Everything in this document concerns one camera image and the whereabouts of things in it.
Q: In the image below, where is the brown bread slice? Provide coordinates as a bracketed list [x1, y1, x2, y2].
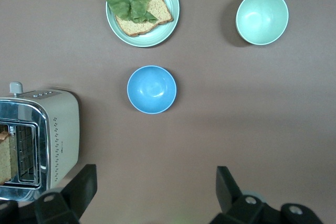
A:
[114, 0, 174, 38]
[0, 129, 13, 186]

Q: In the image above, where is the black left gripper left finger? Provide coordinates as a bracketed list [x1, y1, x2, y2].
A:
[34, 164, 98, 224]

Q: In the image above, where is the blue bowl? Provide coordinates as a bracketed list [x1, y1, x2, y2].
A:
[127, 65, 177, 115]

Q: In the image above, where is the pale mint bowl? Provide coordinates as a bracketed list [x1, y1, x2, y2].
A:
[235, 0, 289, 46]

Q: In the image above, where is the green lettuce leaf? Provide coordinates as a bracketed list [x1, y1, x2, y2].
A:
[104, 0, 159, 24]

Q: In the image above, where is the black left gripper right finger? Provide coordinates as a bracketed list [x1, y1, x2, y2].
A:
[209, 165, 266, 224]

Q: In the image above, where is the beige cutting board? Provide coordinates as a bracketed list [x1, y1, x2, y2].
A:
[0, 81, 80, 202]

